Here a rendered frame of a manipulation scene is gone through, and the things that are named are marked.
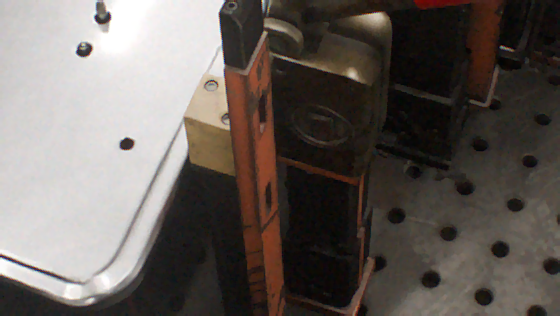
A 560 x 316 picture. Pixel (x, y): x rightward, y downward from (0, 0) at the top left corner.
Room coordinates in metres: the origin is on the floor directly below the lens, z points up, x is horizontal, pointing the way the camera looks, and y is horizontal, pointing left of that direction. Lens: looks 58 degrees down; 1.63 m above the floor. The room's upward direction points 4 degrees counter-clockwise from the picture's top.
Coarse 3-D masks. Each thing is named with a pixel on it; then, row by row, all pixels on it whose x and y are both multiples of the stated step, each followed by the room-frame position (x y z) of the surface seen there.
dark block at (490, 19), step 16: (496, 0) 0.62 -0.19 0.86; (480, 16) 0.63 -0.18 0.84; (496, 16) 0.62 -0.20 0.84; (480, 32) 0.62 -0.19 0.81; (496, 32) 0.62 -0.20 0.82; (480, 48) 0.62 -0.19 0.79; (496, 48) 0.63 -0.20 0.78; (480, 64) 0.62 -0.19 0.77; (480, 80) 0.62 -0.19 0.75; (496, 80) 0.65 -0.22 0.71; (464, 96) 0.63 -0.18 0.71; (480, 96) 0.62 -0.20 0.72
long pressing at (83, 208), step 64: (0, 0) 0.54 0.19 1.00; (64, 0) 0.53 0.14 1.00; (128, 0) 0.53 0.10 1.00; (192, 0) 0.52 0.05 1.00; (0, 64) 0.48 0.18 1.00; (64, 64) 0.48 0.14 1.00; (128, 64) 0.47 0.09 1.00; (192, 64) 0.47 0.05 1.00; (0, 128) 0.43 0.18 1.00; (64, 128) 0.43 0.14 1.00; (128, 128) 0.42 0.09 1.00; (0, 192) 0.38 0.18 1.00; (64, 192) 0.38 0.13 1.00; (128, 192) 0.37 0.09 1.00; (0, 256) 0.33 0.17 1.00; (64, 256) 0.33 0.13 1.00; (128, 256) 0.33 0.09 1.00
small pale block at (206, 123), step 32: (192, 96) 0.40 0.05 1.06; (224, 96) 0.40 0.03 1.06; (192, 128) 0.38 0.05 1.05; (224, 128) 0.37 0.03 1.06; (192, 160) 0.38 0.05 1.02; (224, 160) 0.37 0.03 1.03; (224, 192) 0.38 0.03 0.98; (224, 224) 0.38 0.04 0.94; (224, 256) 0.38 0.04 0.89; (224, 288) 0.38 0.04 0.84
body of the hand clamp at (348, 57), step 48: (336, 48) 0.44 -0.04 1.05; (384, 48) 0.44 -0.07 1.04; (288, 96) 0.43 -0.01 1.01; (336, 96) 0.42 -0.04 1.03; (384, 96) 0.45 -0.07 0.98; (288, 144) 0.43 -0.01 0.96; (336, 144) 0.42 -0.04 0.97; (288, 192) 0.44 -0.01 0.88; (336, 192) 0.42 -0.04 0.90; (288, 240) 0.44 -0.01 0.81; (336, 240) 0.42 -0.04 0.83; (288, 288) 0.44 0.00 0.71; (336, 288) 0.42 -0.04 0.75
